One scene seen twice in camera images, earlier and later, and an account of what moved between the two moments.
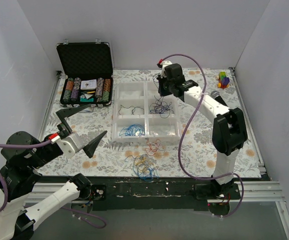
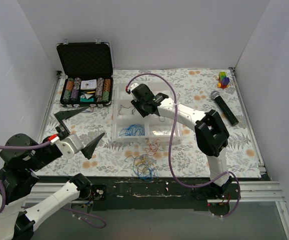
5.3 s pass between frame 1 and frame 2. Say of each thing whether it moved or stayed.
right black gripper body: moved
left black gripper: stayed
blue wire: stayed
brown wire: stayed
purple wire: moved
